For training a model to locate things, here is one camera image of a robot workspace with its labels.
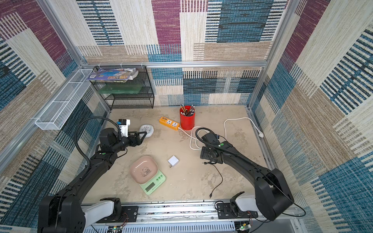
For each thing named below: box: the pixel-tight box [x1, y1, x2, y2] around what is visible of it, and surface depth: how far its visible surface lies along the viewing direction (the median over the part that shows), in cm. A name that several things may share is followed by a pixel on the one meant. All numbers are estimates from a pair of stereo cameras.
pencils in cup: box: [180, 104, 196, 117], surface depth 99 cm
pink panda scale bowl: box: [129, 155, 159, 184], surface depth 86 cm
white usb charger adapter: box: [167, 154, 180, 168], surface depth 91 cm
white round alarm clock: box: [138, 123, 154, 140], surface depth 107 cm
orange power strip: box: [158, 116, 181, 131], surface depth 110 cm
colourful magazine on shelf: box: [86, 67, 139, 83], surface depth 83 cm
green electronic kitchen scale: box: [138, 169, 167, 196], surface depth 83 cm
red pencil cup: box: [179, 105, 196, 131], surface depth 102 cm
